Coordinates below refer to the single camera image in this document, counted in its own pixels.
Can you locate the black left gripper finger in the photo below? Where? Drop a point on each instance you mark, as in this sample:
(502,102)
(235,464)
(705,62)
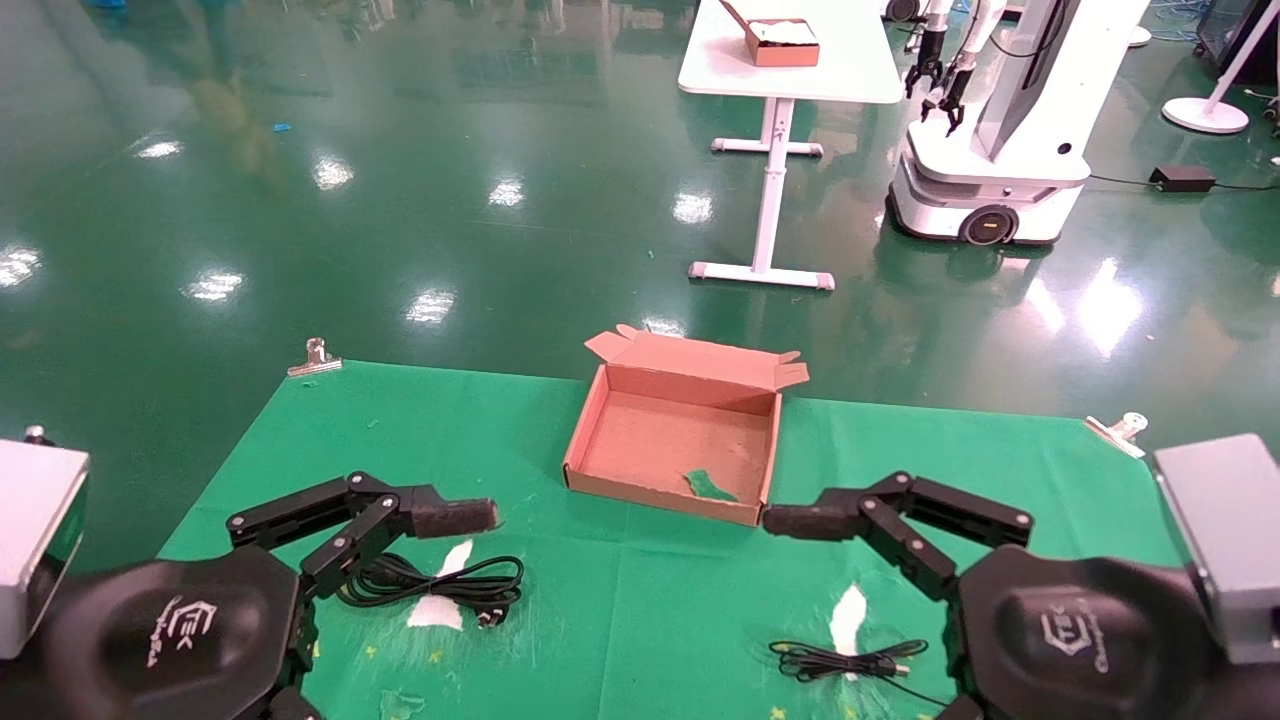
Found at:
(295,706)
(450,512)

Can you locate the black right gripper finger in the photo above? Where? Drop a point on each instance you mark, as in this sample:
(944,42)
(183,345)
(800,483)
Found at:
(962,710)
(815,518)

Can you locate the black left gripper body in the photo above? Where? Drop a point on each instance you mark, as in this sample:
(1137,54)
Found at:
(170,630)

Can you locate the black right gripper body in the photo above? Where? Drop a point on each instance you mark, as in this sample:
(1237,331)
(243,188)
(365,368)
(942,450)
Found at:
(1090,640)

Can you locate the open brown cardboard box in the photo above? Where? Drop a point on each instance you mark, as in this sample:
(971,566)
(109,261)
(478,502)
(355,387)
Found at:
(670,440)

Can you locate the small brown cardboard box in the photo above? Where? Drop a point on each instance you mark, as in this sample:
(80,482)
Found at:
(785,42)

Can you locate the green table cloth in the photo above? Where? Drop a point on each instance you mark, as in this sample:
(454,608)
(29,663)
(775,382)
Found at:
(680,600)

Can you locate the silver metal binder clip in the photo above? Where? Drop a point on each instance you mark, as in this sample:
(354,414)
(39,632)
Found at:
(315,360)
(1120,430)

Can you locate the white wheeled background robot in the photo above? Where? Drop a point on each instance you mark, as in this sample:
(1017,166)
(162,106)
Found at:
(1010,150)

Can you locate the black power adapter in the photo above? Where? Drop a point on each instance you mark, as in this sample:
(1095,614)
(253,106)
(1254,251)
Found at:
(1183,178)

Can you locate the white round floor stand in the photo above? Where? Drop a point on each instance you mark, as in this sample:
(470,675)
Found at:
(1205,113)

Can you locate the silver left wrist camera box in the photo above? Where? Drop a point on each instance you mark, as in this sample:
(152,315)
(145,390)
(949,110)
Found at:
(35,540)

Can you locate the white pedestal table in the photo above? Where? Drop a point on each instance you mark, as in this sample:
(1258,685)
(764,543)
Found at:
(800,70)

